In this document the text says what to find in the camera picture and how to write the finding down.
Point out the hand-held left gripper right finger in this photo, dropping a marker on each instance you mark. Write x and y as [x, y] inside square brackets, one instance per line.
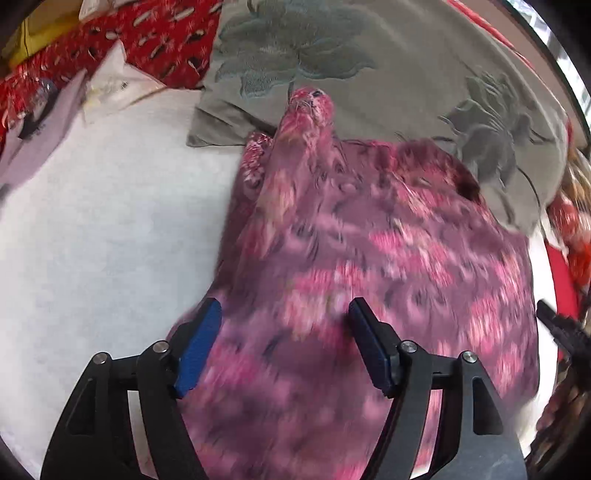
[371, 346]

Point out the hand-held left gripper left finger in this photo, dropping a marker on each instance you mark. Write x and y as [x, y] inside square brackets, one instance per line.
[198, 350]

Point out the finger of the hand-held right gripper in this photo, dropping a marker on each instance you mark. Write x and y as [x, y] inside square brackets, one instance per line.
[561, 325]

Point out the purple floral shirt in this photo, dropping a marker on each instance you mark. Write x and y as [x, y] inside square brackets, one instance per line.
[369, 240]

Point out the plain red cloth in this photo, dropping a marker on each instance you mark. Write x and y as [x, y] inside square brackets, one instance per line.
[563, 281]

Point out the bagged red plush toys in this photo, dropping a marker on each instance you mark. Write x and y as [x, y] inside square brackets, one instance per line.
[575, 221]

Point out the white quilted bedspread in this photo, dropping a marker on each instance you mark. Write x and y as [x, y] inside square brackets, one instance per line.
[92, 230]

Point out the white paper sheet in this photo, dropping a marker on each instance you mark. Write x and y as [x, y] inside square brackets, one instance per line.
[41, 138]

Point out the white plastic package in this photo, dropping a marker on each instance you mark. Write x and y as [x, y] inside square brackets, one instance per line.
[120, 85]

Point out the grey embroidered pillow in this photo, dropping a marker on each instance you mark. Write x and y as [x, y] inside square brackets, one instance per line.
[392, 69]

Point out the red patterned blanket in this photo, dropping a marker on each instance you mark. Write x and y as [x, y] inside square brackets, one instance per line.
[175, 37]

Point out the yellow box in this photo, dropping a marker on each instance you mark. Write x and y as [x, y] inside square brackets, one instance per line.
[41, 39]

